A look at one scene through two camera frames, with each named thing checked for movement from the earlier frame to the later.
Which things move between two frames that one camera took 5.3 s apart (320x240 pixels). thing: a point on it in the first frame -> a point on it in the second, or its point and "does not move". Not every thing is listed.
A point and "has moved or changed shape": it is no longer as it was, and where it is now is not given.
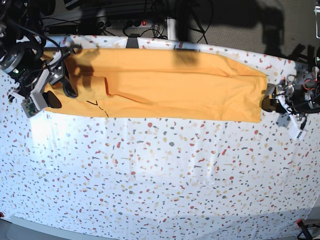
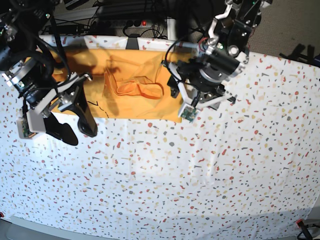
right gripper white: [271, 105] -> [189, 110]
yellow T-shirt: [160, 83] has moved or changed shape
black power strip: [123, 23] does not move
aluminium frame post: [171, 29] does not move
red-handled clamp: [305, 231] does not move
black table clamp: [132, 42] does not move
